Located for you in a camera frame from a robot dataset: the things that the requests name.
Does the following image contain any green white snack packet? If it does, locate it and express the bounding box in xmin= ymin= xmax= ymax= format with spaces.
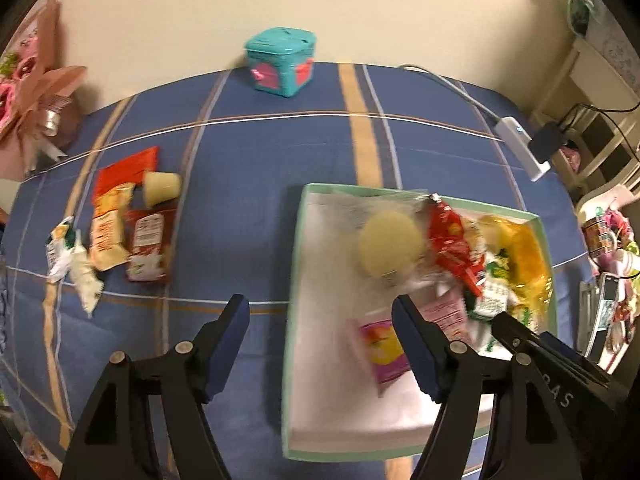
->
xmin=468 ymin=249 xmax=535 ymax=352

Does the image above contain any cream orange snack packet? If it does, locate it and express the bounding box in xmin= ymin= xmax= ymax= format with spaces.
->
xmin=89 ymin=182 xmax=134 ymax=272

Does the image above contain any yellow translucent snack packet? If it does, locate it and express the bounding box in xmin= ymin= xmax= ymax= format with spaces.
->
xmin=478 ymin=214 xmax=552 ymax=312

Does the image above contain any dark red snack packet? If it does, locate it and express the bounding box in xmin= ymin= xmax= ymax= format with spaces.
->
xmin=126 ymin=208 xmax=176 ymax=283

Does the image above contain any red white snack packet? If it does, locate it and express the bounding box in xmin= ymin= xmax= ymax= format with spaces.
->
xmin=425 ymin=193 xmax=486 ymax=297

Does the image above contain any smartphone on stand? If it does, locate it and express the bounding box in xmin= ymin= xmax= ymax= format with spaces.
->
xmin=576 ymin=272 xmax=626 ymax=364

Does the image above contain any pink fruit snack packet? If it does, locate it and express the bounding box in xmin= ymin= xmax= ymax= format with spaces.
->
xmin=346 ymin=290 xmax=472 ymax=396

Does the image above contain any white tray with green rim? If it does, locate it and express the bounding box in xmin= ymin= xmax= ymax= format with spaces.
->
xmin=281 ymin=182 xmax=559 ymax=463

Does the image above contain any blue plaid tablecloth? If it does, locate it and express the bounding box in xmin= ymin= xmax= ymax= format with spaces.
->
xmin=1 ymin=63 xmax=590 ymax=479

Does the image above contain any colourful toy pile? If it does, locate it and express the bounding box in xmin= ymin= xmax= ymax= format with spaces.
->
xmin=577 ymin=184 xmax=639 ymax=363

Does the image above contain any red patterned snack packet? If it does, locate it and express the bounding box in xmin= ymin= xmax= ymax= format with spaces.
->
xmin=92 ymin=146 xmax=160 ymax=205

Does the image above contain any white power strip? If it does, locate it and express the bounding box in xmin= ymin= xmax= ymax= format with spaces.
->
xmin=494 ymin=116 xmax=551 ymax=182

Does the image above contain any black power adapter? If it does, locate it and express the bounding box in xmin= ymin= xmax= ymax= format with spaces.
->
xmin=528 ymin=122 xmax=566 ymax=164

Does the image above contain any white shelf unit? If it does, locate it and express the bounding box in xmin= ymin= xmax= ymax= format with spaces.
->
xmin=529 ymin=0 xmax=639 ymax=202

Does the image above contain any pink flower bouquet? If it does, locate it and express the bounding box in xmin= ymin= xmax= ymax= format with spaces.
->
xmin=1 ymin=0 xmax=87 ymax=181

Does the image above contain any teal toy box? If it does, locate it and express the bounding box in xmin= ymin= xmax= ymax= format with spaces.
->
xmin=244 ymin=26 xmax=317 ymax=98

